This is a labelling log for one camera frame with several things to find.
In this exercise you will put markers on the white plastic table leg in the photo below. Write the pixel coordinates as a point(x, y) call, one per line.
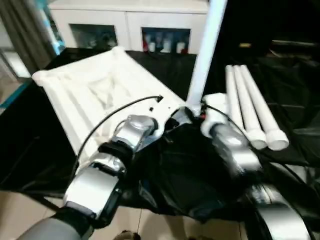
point(233, 95)
point(207, 50)
point(246, 100)
point(262, 107)

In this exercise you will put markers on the white plastic table top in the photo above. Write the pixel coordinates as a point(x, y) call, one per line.
point(82, 95)

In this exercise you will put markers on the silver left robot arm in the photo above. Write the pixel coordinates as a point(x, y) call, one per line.
point(92, 180)

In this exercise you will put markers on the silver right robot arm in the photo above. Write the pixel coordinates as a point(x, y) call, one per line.
point(237, 150)

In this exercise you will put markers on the black work mat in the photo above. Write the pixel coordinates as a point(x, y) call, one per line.
point(175, 170)

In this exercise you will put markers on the white glass-door cabinet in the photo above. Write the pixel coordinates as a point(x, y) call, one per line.
point(130, 20)

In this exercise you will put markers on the black furniture unit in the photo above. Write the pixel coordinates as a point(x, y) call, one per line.
point(270, 22)

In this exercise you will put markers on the grey curtain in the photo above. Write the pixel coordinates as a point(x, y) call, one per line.
point(22, 30)

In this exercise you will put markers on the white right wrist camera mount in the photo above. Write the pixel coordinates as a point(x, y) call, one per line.
point(215, 110)

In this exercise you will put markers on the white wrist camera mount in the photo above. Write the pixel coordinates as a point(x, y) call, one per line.
point(166, 110)
point(215, 110)

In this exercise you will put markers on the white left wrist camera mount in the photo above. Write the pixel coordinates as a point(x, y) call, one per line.
point(166, 110)

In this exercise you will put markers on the light blue frame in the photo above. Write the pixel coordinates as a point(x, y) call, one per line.
point(52, 35)

